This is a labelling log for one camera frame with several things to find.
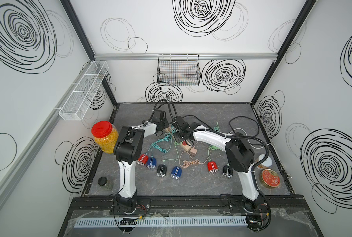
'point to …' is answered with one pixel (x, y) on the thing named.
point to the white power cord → (236, 128)
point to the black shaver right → (227, 172)
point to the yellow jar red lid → (106, 135)
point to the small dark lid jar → (102, 181)
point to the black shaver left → (161, 170)
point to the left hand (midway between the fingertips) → (166, 123)
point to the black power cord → (231, 123)
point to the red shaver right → (212, 167)
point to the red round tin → (271, 177)
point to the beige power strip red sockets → (185, 145)
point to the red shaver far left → (142, 159)
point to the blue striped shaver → (176, 172)
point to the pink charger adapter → (193, 151)
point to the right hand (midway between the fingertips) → (179, 135)
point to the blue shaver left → (151, 162)
